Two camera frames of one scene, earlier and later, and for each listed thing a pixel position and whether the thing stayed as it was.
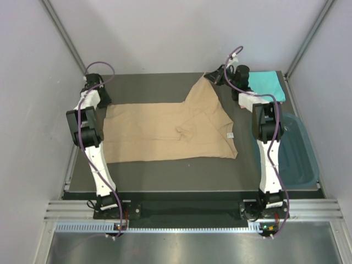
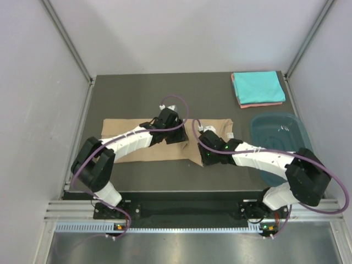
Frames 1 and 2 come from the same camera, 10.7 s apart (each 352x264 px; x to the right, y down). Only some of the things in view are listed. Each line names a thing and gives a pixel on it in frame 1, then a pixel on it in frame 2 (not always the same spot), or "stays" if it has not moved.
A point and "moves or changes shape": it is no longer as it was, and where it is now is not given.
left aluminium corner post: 65,35 stays
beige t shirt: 200,128 moves or changes shape
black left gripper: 107,100 → 180,136
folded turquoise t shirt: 267,82 stays
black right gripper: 216,76 → 206,161
